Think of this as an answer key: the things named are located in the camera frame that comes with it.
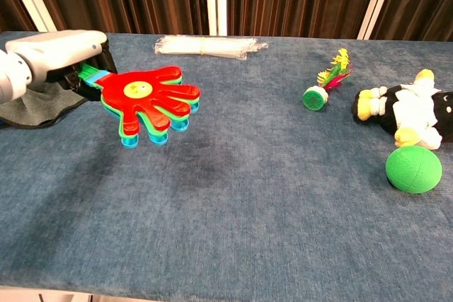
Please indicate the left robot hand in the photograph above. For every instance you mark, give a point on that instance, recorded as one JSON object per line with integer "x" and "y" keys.
{"x": 60, "y": 51}

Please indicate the red green hand clapper toy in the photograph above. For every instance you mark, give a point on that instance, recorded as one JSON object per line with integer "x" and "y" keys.
{"x": 148, "y": 100}

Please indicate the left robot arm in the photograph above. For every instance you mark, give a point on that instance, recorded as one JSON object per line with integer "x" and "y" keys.
{"x": 12, "y": 79}

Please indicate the grey cloth with black edge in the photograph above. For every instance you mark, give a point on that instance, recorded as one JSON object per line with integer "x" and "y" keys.
{"x": 39, "y": 107}

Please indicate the bundle of clear wrapped straws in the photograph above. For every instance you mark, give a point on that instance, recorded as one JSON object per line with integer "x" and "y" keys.
{"x": 209, "y": 47}

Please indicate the blue table cloth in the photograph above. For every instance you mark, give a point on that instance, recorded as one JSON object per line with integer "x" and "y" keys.
{"x": 247, "y": 210}

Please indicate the colourful feather shuttlecock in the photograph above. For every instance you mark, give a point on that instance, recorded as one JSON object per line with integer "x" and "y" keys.
{"x": 314, "y": 98}

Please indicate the black white plush toy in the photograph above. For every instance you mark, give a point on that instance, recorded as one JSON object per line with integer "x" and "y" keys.
{"x": 414, "y": 104}

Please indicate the green ball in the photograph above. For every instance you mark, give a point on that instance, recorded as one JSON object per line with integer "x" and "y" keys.
{"x": 414, "y": 169}

